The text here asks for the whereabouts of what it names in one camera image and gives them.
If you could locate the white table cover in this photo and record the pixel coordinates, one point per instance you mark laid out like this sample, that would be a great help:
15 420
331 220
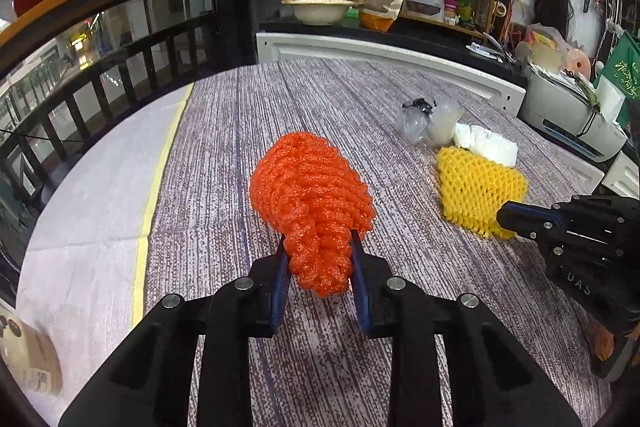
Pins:
90 247

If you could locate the orange foam fruit net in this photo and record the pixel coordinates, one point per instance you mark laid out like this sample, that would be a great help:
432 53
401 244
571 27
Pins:
310 197

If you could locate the pink tape roll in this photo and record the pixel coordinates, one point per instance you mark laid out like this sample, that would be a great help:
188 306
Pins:
579 64

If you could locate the cream bowl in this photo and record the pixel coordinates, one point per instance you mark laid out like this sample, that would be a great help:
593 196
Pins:
317 12

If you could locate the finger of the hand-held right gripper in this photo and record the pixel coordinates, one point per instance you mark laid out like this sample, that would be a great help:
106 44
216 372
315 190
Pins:
530 219

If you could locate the orange packet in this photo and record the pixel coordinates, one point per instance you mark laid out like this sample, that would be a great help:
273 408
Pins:
377 22

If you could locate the beige cardboard box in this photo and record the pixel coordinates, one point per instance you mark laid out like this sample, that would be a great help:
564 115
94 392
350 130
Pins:
27 352

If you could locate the yellow foam fruit net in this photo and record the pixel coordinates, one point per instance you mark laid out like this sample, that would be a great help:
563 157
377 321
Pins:
475 187

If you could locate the clear bag yellow contents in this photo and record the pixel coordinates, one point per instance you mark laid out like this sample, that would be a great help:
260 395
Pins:
542 47

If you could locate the small colourful bottles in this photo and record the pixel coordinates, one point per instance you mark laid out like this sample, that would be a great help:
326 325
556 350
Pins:
460 7

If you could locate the black railing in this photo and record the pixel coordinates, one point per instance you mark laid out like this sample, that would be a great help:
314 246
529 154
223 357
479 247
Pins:
100 82

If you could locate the grey streaked table mat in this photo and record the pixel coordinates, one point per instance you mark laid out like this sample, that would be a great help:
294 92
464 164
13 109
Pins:
350 107

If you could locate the white crumpled tissue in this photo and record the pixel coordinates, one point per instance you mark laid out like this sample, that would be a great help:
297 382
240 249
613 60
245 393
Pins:
485 144

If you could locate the grey white printer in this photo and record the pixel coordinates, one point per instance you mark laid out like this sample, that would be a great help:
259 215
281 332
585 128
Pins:
560 112

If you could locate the clear plastic wrapper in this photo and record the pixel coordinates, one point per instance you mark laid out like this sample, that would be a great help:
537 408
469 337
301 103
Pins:
415 124

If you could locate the yellow tape strip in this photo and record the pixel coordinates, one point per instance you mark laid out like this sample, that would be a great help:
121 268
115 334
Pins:
155 192

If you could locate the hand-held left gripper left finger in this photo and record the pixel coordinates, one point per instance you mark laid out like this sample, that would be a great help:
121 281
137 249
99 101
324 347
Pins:
279 302

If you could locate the green printed bag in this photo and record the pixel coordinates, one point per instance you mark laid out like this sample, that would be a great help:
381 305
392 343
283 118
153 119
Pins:
622 77

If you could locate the cloudy plastic bag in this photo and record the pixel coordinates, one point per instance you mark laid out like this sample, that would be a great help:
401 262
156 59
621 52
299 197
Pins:
445 122

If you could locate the white drawer cabinet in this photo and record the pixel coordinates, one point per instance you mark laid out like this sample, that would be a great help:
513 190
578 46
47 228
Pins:
625 177

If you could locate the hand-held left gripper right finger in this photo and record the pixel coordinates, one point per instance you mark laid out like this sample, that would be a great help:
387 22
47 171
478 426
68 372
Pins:
361 292

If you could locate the person's right hand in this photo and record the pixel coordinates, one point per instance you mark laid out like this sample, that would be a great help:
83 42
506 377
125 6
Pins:
604 342

